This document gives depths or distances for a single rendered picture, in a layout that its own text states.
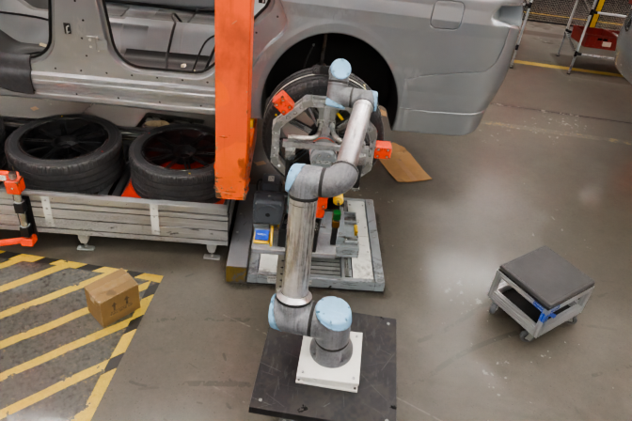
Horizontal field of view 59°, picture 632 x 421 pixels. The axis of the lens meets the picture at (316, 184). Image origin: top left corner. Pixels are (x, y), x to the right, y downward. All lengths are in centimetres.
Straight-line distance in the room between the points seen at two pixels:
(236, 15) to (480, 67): 145
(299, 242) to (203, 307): 111
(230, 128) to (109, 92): 94
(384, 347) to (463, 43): 167
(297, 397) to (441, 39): 198
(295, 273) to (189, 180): 121
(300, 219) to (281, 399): 77
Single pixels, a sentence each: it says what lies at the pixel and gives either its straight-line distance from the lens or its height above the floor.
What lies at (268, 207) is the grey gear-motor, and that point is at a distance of 324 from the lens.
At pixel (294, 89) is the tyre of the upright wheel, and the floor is 113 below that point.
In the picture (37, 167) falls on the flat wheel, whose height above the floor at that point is 49.
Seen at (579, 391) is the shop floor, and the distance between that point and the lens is 330.
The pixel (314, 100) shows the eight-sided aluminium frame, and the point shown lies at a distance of 278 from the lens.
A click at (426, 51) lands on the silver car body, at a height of 126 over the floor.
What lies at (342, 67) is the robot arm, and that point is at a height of 137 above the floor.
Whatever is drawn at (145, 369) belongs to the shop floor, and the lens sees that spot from 295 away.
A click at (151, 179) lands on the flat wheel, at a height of 46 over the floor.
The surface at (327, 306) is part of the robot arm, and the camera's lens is 234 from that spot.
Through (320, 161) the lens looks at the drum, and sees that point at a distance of 278.
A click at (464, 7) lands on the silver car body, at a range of 319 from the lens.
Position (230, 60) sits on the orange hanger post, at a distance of 265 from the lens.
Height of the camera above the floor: 232
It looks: 34 degrees down
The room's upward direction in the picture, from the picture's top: 7 degrees clockwise
